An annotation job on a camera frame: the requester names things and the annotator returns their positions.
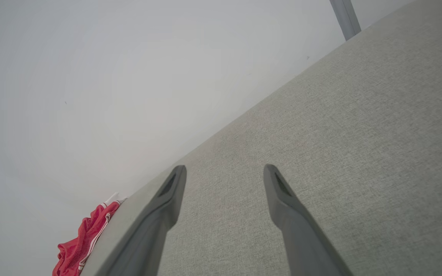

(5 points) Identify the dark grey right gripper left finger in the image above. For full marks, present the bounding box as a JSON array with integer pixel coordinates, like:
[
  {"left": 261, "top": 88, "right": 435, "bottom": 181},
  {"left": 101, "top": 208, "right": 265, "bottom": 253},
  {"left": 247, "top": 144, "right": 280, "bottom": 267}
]
[{"left": 95, "top": 165, "right": 187, "bottom": 276}]

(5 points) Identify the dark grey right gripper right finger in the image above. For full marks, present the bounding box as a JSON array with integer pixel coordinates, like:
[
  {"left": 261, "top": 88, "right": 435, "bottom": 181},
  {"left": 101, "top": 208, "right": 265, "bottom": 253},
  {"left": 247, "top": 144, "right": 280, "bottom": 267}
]
[{"left": 264, "top": 164, "right": 354, "bottom": 276}]

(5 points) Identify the red white-trimmed sports garment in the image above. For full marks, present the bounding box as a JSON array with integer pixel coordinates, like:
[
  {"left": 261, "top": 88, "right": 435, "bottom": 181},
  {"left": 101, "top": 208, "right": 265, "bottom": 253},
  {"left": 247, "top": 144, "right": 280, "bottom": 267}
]
[{"left": 52, "top": 193, "right": 127, "bottom": 276}]

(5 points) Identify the light grey fabric sofa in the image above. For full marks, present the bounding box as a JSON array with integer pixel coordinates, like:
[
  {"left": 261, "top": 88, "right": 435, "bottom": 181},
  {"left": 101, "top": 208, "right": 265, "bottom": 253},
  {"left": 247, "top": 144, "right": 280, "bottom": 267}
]
[{"left": 80, "top": 0, "right": 442, "bottom": 276}]

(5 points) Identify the grey vertical wall post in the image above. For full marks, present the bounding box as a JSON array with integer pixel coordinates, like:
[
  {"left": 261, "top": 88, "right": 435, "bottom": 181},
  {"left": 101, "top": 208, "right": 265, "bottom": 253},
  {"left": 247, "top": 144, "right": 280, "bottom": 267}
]
[{"left": 329, "top": 0, "right": 362, "bottom": 41}]

